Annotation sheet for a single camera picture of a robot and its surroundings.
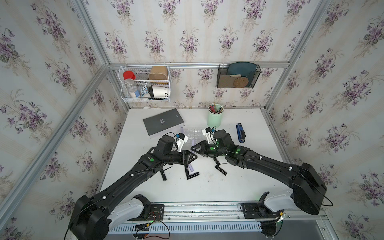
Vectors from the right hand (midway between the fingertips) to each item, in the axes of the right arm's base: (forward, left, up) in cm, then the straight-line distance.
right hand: (193, 149), depth 75 cm
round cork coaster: (+46, -31, +8) cm, 56 cm away
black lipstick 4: (+2, -14, -18) cm, 23 cm away
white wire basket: (+41, +32, +10) cm, 53 cm away
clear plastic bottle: (+34, +38, +13) cm, 52 cm away
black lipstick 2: (-3, +4, -18) cm, 19 cm away
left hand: (-5, -2, -2) cm, 6 cm away
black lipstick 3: (-7, +1, -18) cm, 19 cm away
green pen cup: (+30, -14, -7) cm, 34 cm away
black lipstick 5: (-3, -16, -19) cm, 26 cm away
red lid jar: (+43, +41, +15) cm, 61 cm away
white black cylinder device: (+36, +23, +8) cm, 44 cm away
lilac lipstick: (-2, +1, -19) cm, 19 cm away
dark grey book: (+31, +24, -16) cm, 42 cm away
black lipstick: (-7, +17, -18) cm, 26 cm away
